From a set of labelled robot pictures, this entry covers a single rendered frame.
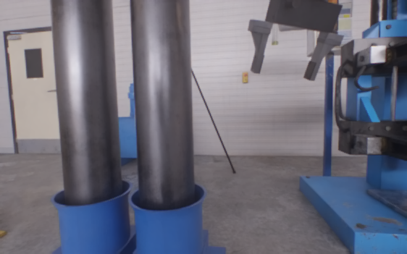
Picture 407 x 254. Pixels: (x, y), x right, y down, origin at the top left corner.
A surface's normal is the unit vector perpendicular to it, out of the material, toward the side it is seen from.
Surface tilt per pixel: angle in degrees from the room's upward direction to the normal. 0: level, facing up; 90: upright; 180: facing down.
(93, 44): 90
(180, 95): 90
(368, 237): 90
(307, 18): 114
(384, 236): 90
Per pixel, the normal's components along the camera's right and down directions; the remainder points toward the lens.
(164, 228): 0.05, 0.08
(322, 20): 0.11, 0.47
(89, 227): 0.30, 0.07
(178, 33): 0.68, 0.04
